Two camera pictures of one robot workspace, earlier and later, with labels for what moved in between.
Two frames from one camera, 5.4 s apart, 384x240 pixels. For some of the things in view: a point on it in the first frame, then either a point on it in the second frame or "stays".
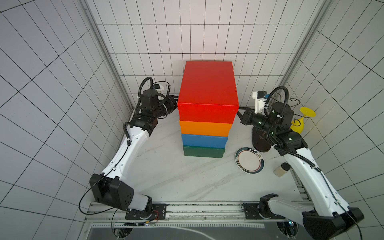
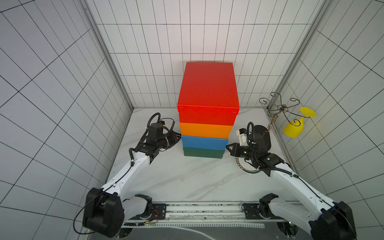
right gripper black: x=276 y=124 -> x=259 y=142
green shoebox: x=203 y=151 stays
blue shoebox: x=204 y=140 stays
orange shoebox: x=206 y=128 stays
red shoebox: x=208 y=92 stays
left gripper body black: x=165 y=106 -> x=167 y=141
